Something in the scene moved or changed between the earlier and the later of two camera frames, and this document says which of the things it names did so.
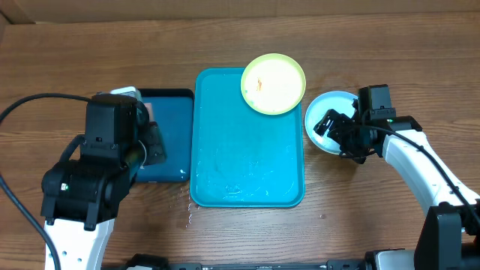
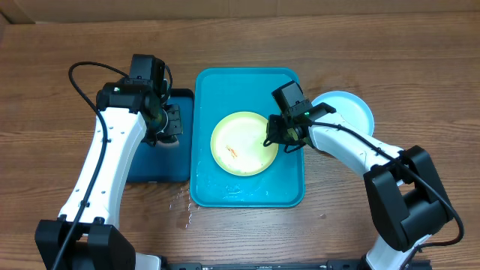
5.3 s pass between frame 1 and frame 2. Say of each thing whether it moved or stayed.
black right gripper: moved
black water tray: stayed
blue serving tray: stayed
